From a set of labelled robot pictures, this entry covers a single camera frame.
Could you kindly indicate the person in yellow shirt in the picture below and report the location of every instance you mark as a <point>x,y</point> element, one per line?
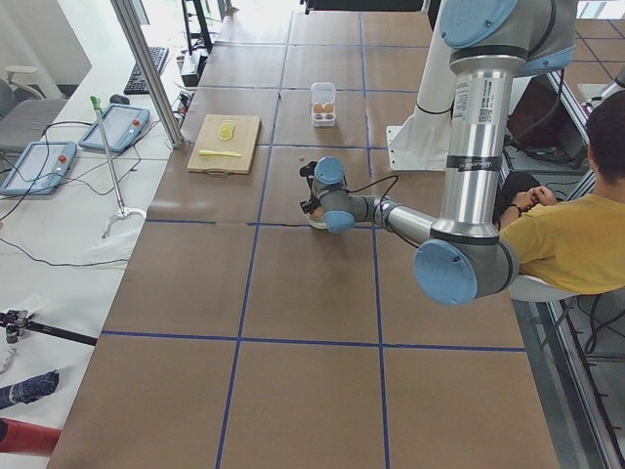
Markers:
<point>575,245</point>

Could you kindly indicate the lemon slice front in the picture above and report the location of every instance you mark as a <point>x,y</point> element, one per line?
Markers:
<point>226,134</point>

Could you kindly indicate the wooden cutting board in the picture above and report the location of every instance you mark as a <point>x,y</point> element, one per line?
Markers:
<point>245,136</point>

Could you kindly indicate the white clear egg box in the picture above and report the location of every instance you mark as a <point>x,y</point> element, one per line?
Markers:
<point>323,92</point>

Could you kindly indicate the white round bowl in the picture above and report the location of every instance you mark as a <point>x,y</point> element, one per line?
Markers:
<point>317,223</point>

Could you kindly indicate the grabber stick green tip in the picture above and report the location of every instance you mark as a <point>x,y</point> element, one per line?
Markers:
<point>123,211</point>

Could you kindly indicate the white office chair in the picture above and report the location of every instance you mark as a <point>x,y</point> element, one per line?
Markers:
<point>25,112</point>

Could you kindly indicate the blue teach pendant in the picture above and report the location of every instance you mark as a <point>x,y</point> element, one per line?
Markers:
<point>123,126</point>
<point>40,169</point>

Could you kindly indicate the red cylinder object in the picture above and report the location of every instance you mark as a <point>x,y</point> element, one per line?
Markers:
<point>25,438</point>

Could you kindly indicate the blue teach pendant near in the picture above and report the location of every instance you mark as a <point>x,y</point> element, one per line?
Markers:
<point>40,169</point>

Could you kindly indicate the blue teach pendant far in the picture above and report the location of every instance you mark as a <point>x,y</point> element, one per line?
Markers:
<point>123,126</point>

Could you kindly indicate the aluminium frame post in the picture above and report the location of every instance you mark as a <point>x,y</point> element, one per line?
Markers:
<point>130,25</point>

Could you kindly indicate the yellow plastic knife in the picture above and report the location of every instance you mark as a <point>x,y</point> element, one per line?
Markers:
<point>223,153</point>

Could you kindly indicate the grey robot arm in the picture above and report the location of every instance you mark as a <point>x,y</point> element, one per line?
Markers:
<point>478,49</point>

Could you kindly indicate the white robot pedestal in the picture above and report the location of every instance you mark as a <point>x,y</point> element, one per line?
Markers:
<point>422,141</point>

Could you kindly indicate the folded dark umbrella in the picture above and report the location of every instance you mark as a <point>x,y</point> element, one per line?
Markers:
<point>30,390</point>

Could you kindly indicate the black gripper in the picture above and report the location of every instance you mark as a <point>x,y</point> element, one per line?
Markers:
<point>311,205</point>

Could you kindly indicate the black tripod rod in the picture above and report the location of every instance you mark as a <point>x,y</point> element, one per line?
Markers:
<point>17,322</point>

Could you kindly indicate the black computer mouse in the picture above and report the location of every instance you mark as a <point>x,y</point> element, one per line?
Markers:
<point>119,99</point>

